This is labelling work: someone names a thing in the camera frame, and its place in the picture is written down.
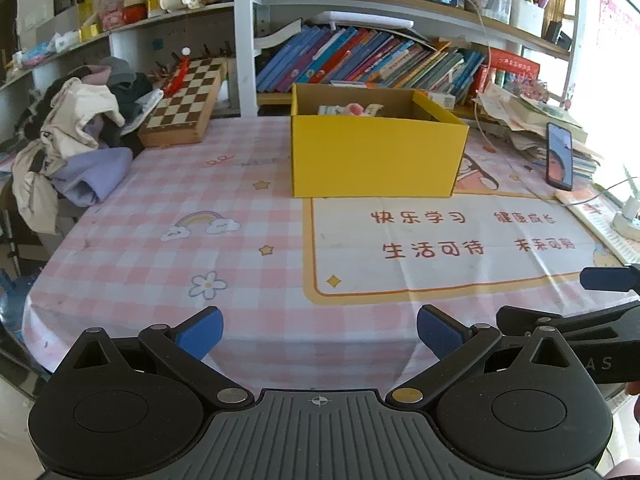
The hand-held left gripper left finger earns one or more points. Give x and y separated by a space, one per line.
200 332

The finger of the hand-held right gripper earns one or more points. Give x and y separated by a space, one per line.
590 320
600 279

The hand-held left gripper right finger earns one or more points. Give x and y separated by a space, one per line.
440 332

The yellow cardboard box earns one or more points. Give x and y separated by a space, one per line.
370 160

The pink checked printed tablecloth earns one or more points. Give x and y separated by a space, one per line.
150 270

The orange booklet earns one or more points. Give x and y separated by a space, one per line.
580 197

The black smartphone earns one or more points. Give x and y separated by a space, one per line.
559 160

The stack of papers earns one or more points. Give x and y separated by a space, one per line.
520 120

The red book box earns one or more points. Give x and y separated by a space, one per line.
515 67

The wooden chessboard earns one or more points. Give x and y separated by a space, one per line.
185 100

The pile of clothes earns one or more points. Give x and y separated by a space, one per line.
75 125

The small white packet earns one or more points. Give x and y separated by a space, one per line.
329 110

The white pen holder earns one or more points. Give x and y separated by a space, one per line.
526 15

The white shelf unit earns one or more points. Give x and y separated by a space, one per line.
245 60

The row of books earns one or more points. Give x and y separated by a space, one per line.
350 55

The tissue pack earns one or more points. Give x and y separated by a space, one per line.
66 41

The red jar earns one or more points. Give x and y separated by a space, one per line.
134 10

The wall poster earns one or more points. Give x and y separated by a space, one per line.
617 22

